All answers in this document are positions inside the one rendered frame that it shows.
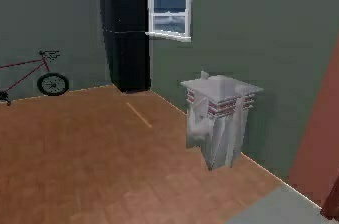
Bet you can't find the white bin with red stripes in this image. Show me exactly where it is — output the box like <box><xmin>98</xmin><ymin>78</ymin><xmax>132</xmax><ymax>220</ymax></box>
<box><xmin>180</xmin><ymin>70</ymin><xmax>265</xmax><ymax>172</ymax></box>

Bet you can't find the white framed window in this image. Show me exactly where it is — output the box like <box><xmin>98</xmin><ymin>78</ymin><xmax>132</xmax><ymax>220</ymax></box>
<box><xmin>145</xmin><ymin>0</ymin><xmax>192</xmax><ymax>43</ymax></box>

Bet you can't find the black fridge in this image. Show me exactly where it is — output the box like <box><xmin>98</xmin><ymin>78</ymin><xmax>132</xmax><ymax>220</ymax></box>
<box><xmin>99</xmin><ymin>0</ymin><xmax>152</xmax><ymax>94</ymax></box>

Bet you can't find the red bicycle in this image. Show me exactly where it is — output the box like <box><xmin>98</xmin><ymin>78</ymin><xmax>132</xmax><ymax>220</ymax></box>
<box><xmin>0</xmin><ymin>49</ymin><xmax>71</xmax><ymax>110</ymax></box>

